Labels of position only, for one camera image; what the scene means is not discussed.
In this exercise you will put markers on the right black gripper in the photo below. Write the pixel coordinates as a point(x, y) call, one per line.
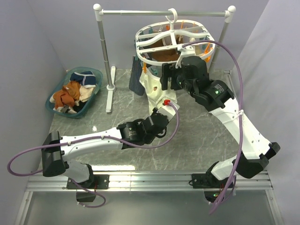
point(168, 69)

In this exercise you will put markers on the white round clip hanger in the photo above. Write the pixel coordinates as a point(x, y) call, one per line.
point(163, 42)

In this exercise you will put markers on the navy blue bear underwear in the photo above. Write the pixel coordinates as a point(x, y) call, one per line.
point(86, 79)

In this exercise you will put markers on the khaki tan underwear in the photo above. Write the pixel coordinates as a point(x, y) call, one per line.
point(201, 50)

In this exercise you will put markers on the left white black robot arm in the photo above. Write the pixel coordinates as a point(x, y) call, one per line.
point(59, 152)

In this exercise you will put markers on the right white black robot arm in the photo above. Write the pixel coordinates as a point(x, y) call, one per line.
point(217, 98)

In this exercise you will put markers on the brown orange underwear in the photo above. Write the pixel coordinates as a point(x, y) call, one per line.
point(164, 56)

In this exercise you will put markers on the navy striped underwear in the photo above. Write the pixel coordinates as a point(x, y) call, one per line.
point(136, 71)

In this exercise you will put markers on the teal plastic laundry basket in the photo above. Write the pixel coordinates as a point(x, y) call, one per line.
point(80, 108)

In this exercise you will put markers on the beige garment in basket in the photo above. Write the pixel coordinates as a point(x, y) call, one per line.
point(85, 93)

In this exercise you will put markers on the white silver clothes rack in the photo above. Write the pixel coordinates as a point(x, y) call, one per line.
point(105, 47)

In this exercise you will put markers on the orange brown garment in basket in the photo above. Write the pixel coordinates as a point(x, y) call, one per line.
point(67, 96)

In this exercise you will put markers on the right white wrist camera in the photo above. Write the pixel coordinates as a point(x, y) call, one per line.
point(184, 52)

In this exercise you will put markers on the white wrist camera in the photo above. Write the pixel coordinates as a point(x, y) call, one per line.
point(168, 110)
point(184, 52)

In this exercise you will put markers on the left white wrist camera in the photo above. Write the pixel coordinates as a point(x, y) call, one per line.
point(168, 110)

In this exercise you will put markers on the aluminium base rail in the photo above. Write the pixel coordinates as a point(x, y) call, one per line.
point(135, 181)

